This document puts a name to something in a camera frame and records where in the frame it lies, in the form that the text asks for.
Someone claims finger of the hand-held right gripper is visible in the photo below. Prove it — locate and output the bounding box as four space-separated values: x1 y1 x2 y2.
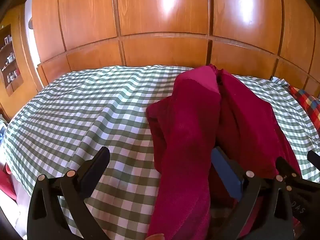
307 150 320 166
276 156 304 180

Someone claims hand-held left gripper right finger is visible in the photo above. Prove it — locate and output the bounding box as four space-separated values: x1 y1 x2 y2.
211 146 293 240

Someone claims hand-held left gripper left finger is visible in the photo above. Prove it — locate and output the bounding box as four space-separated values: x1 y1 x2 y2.
26 146 111 240

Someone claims magenta small garment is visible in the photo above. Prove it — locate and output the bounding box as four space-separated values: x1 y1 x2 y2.
146 64 302 240

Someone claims multicoloured checked pillow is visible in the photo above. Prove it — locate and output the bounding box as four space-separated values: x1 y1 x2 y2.
289 85 320 131

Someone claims green checked bedsheet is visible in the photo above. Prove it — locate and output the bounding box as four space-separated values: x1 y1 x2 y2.
0 64 320 239

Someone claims white checked pillowcase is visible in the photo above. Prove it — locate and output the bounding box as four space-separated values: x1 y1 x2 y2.
270 76 288 86

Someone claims red cloth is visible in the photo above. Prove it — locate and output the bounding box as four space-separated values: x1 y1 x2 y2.
0 162 17 203

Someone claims wooden shelf unit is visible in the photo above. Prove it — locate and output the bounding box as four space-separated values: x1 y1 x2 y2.
0 24 25 97

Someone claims group of small bottles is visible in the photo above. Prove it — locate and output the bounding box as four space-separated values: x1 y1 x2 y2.
1 35 20 83

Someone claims white door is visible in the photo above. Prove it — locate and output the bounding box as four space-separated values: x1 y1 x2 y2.
24 0 41 66

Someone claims wooden wardrobe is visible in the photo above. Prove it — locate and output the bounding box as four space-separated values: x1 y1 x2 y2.
19 0 320 100

